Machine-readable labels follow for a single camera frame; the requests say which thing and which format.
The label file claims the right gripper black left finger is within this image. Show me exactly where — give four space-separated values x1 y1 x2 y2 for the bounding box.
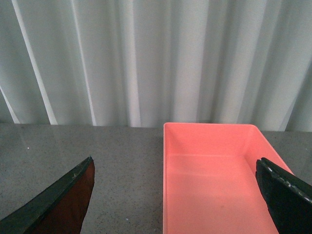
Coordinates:
0 157 95 234

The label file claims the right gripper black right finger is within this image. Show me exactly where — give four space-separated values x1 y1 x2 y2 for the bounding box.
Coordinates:
255 157 312 234

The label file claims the white pleated curtain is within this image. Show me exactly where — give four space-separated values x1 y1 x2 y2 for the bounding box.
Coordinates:
0 0 312 131

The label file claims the pink plastic tray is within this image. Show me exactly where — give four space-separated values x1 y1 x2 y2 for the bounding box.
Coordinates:
163 123 288 234

